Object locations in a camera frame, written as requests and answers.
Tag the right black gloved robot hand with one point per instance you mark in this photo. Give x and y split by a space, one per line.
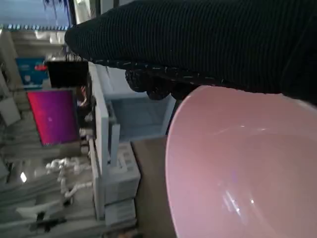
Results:
198 37

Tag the pink bowl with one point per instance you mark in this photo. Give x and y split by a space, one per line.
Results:
235 161

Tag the black monitor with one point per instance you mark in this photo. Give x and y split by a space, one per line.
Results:
67 74

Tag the white mesh cabinet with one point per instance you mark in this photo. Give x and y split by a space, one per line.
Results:
101 138

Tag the monitor with purple screen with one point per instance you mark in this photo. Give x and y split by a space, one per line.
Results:
54 116

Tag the blue poster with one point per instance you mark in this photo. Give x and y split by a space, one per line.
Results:
29 74

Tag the white jointed robot figure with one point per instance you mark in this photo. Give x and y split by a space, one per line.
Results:
63 176

